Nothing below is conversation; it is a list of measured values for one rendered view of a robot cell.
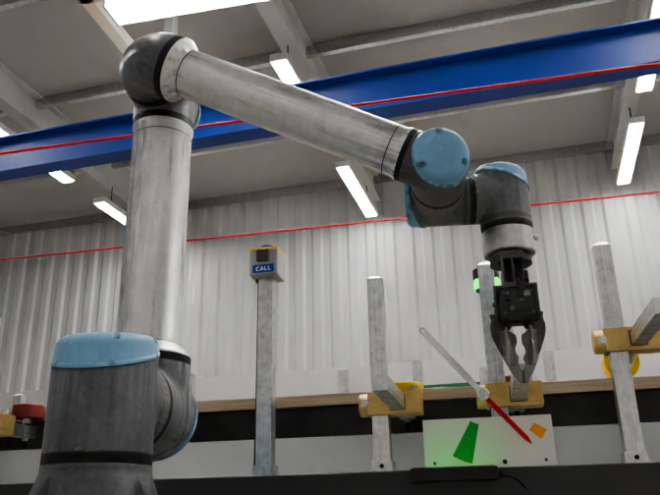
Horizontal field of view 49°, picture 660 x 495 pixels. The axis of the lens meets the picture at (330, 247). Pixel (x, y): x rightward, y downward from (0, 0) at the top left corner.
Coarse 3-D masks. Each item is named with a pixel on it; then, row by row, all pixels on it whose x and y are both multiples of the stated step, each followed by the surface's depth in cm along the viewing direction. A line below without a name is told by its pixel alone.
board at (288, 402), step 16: (544, 384) 168; (560, 384) 167; (576, 384) 166; (592, 384) 166; (608, 384) 165; (640, 384) 163; (656, 384) 163; (224, 400) 184; (240, 400) 183; (288, 400) 180; (304, 400) 179; (320, 400) 178; (336, 400) 177; (352, 400) 176; (432, 400) 173
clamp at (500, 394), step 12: (492, 384) 150; (504, 384) 150; (540, 384) 148; (492, 396) 149; (504, 396) 149; (528, 396) 148; (540, 396) 147; (480, 408) 151; (516, 408) 151; (528, 408) 151
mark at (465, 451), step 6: (468, 426) 148; (474, 426) 148; (468, 432) 148; (474, 432) 148; (462, 438) 148; (468, 438) 148; (474, 438) 147; (462, 444) 148; (468, 444) 147; (474, 444) 147; (456, 450) 147; (462, 450) 147; (468, 450) 147; (456, 456) 147; (462, 456) 147; (468, 456) 146; (468, 462) 146
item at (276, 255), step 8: (256, 248) 172; (272, 248) 171; (272, 256) 170; (280, 256) 172; (256, 264) 170; (280, 264) 172; (264, 272) 169; (272, 272) 169; (280, 272) 171; (256, 280) 172; (280, 280) 173
